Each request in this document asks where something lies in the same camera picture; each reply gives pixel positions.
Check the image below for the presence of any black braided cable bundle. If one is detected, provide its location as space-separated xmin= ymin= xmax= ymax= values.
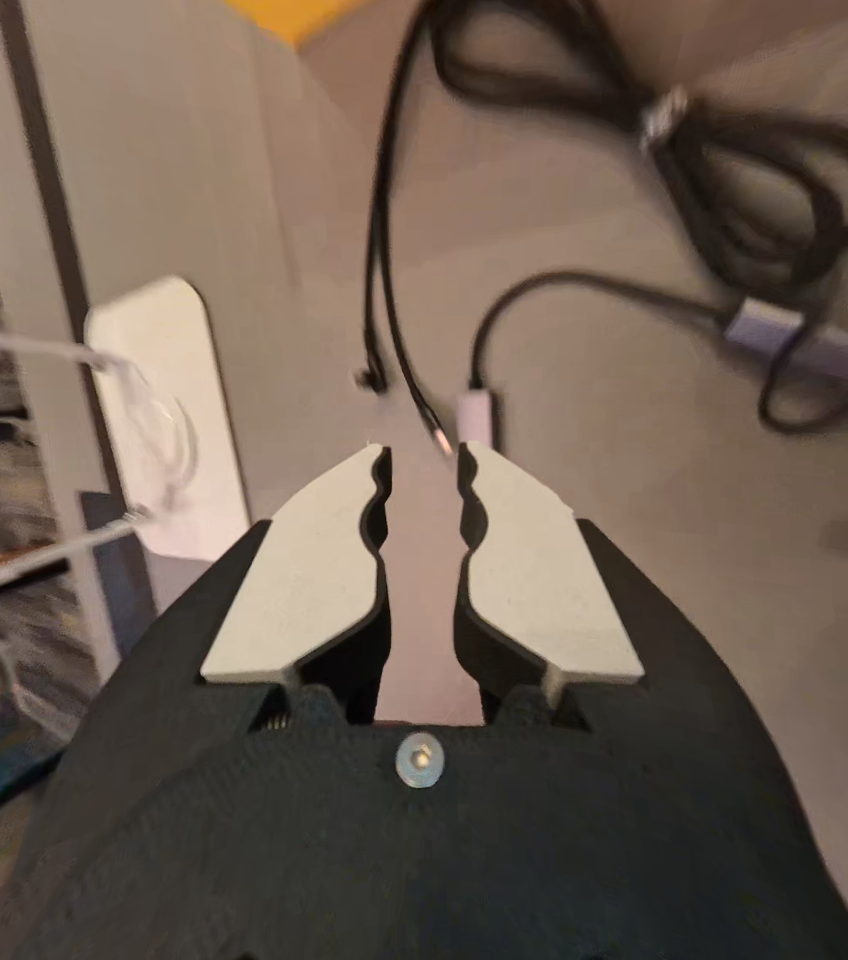
xmin=355 ymin=0 xmax=848 ymax=455

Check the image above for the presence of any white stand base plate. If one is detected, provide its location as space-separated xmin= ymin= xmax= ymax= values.
xmin=85 ymin=276 xmax=251 ymax=560

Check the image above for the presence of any yellow plastic bin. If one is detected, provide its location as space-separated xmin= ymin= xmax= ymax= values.
xmin=225 ymin=0 xmax=372 ymax=52

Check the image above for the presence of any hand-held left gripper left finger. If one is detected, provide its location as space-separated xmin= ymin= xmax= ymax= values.
xmin=200 ymin=444 xmax=393 ymax=687

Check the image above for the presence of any metal stand rod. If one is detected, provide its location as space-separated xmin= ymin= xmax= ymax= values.
xmin=0 ymin=510 xmax=151 ymax=586
xmin=0 ymin=330 xmax=125 ymax=372

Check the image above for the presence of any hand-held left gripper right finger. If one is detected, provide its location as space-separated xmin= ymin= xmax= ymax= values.
xmin=454 ymin=441 xmax=646 ymax=714

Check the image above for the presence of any grey lettered USB hub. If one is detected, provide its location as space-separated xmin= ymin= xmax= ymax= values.
xmin=456 ymin=270 xmax=848 ymax=451

